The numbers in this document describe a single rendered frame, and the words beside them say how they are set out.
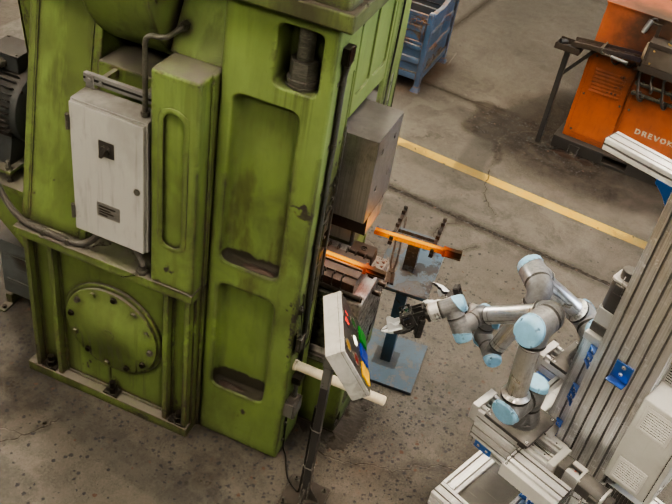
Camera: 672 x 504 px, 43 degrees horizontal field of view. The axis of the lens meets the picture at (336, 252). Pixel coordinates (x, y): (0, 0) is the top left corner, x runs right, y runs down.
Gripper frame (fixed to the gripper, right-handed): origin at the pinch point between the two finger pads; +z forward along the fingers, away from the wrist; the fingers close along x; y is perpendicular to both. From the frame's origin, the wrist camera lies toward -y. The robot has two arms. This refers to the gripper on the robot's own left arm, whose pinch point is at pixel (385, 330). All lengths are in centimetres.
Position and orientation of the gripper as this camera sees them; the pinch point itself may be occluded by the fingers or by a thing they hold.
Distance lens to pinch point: 354.3
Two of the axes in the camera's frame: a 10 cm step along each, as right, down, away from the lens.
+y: -3.8, -7.1, -6.0
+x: 0.4, 6.3, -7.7
